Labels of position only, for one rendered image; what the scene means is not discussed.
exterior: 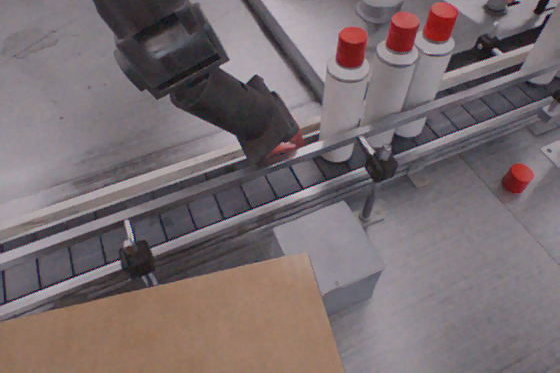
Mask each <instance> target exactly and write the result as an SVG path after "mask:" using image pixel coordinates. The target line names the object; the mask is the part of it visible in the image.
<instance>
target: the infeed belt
mask: <svg viewBox="0 0 560 373"><path fill-rule="evenodd" d="M523 63H524V62H521V63H518V64H516V65H514V66H511V67H509V68H504V69H501V70H499V71H497V72H494V73H489V74H487V75H484V76H482V77H479V78H477V79H472V80H470V81H467V82H465V83H464V84H463V83H462V84H457V85H455V86H453V87H450V88H448V89H446V90H440V91H437V94H436V95H435V98H434V100H433V101H437V100H439V99H442V98H444V97H446V96H448V95H454V94H456V93H458V92H460V91H463V90H468V89H471V88H472V87H475V86H477V85H480V84H485V83H487V82H489V81H492V80H494V79H499V78H501V77H504V76H506V75H509V74H511V73H516V72H518V71H519V70H520V69H521V66H522V65H523ZM558 89H560V80H559V79H555V78H553V79H551V81H550V84H549V85H544V86H536V85H530V84H528V83H527V82H525V81H524V82H521V83H520V84H515V85H512V86H510V87H508V88H505V89H503V90H499V91H496V92H493V93H492V94H489V95H484V96H482V97H480V98H477V99H475V100H473V101H468V102H465V103H464V104H461V105H459V106H454V107H452V108H449V109H447V110H444V111H443V112H437V113H435V114H433V115H431V116H428V117H426V122H425V123H424V126H423V128H422V131H421V134H420V135H419V136H417V137H416V138H415V139H401V138H398V137H397V136H395V135H394V134H393V139H392V142H391V145H392V150H391V154H392V155H398V154H400V153H403V152H404V151H407V150H411V149H414V148H415V147H418V146H421V145H425V144H427V143H429V142H432V141H433V140H436V139H440V138H443V137H445V136H447V135H449V134H454V133H456V132H458V131H460V130H462V129H465V128H469V127H471V126H474V125H476V124H478V123H482V122H485V121H487V120H489V119H492V118H493V117H498V116H500V115H503V114H505V113H507V112H511V111H514V110H516V109H518V108H521V107H525V106H527V105H529V104H532V103H533V102H536V101H540V100H543V99H545V98H547V97H550V96H552V95H553V94H554V92H555V91H556V90H558ZM367 156H368V155H366V153H365V151H364V150H363V149H362V148H361V146H360V145H359V143H358V142H356V143H354V149H353V154H352V155H351V157H350V159H349V160H348V161H346V162H343V163H341V164H332V163H328V162H326V161H324V160H322V159H321V156H320V155H318V156H316V157H314V158H311V159H309V160H307V161H302V162H299V163H298V164H295V165H293V166H288V167H286V168H283V169H281V170H279V171H277V172H271V173H269V174H267V175H265V176H262V177H258V178H255V179H253V180H250V181H249V182H246V183H241V184H239V185H237V186H234V187H232V188H227V189H225V190H222V191H221V192H218V193H216V194H211V195H209V196H206V197H204V198H201V199H198V200H194V201H192V202H190V203H187V204H185V205H181V206H178V207H176V208H173V209H171V210H169V211H164V212H162V213H159V214H157V215H154V216H153V217H148V218H145V219H142V220H141V221H138V222H134V225H135V228H136V234H137V238H138V240H141V239H145V240H146V241H147V242H148V245H149V247H150V249H151V248H153V247H156V246H158V245H162V244H165V243H167V242H169V241H171V240H174V239H178V238H180V237H182V236H185V235H187V234H189V233H193V232H196V231H198V230H200V229H203V228H204V227H209V226H211V225H214V224H215V223H218V222H222V221H225V220H227V219H229V218H232V217H233V216H238V215H240V214H243V213H244V212H247V211H249V210H254V209H256V208H258V207H260V206H262V205H267V204H269V203H271V202H274V201H276V200H278V199H282V198H285V197H287V196H289V195H292V194H296V193H298V192H300V191H303V190H304V189H307V188H311V187H314V186H315V185H318V184H321V183H325V182H327V181H329V180H332V179H333V178H336V177H340V176H343V175H344V174H347V173H349V172H354V171H356V170H358V169H360V168H362V167H365V162H366V160H367ZM231 166H232V168H231ZM231 166H230V165H229V164H228V165H226V166H221V167H218V168H216V169H214V170H211V171H209V172H205V173H201V174H199V175H196V176H194V177H189V178H187V179H184V180H182V181H180V182H179V183H180V184H181V187H180V186H179V184H178V182H176V183H172V184H170V185H167V186H165V187H162V188H159V189H154V190H153V194H154V196H153V195H152V193H151V191H150V192H148V193H145V194H140V195H137V196H135V197H133V198H131V199H128V200H125V205H124V202H123V201H120V202H118V203H115V204H114V205H111V206H106V207H103V208H101V209H98V210H96V213H97V216H96V214H95V212H89V213H86V214H84V215H81V216H79V217H76V218H72V219H69V220H67V221H66V224H67V227H66V224H65V222H62V223H59V224H54V225H52V226H50V227H47V228H44V229H42V230H37V231H35V236H34V233H33V232H32V233H30V234H27V235H25V236H20V237H17V238H15V239H13V240H10V241H8V242H3V245H2V244H1V243H0V254H1V253H6V252H8V251H11V250H14V249H15V248H18V247H23V246H26V245H28V244H30V243H32V242H35V241H40V240H43V239H44V238H47V237H50V236H52V235H57V234H59V233H62V232H64V231H67V230H69V229H73V228H76V227H79V226H81V225H84V224H86V223H91V222H93V221H96V220H98V219H101V218H102V217H108V216H110V215H113V214H115V213H117V212H119V211H125V210H127V209H130V208H131V207H134V206H139V205H142V204H143V203H146V202H148V201H151V200H156V199H158V198H160V197H163V196H165V195H168V194H172V193H175V192H177V191H180V190H182V189H185V188H189V187H192V186H194V185H197V184H199V183H204V182H206V181H209V180H211V179H214V178H216V177H221V176H223V175H226V174H228V173H230V172H235V171H238V170H240V169H243V168H244V167H247V166H252V165H250V164H249V161H248V160H247V158H245V159H243V160H240V161H235V162H233V163H231ZM205 174H206V177H205ZM125 239H126V237H125V231H124V228H123V227H122V228H117V229H114V230H113V231H110V232H108V233H105V234H101V235H98V236H96V237H94V238H91V239H89V240H85V241H82V242H79V243H77V244H74V245H73V246H67V247H65V248H63V249H61V250H58V251H55V252H51V253H49V254H46V255H44V256H42V257H39V258H35V259H32V260H30V261H27V262H26V263H23V264H18V265H15V266H14V267H11V268H8V269H6V270H4V271H0V306H1V305H6V304H7V303H10V302H13V301H14V300H17V299H21V298H24V297H25V296H28V295H31V294H32V293H37V292H39V291H42V290H43V289H46V288H49V287H53V286H55V285H57V284H60V283H61V282H64V281H66V280H71V279H73V278H75V277H78V276H79V275H82V274H86V273H89V272H90V271H93V270H96V269H97V268H102V267H104V266H107V265H108V264H111V263H113V262H118V261H120V257H119V249H120V248H121V247H122V243H123V241H124V240H125Z"/></svg>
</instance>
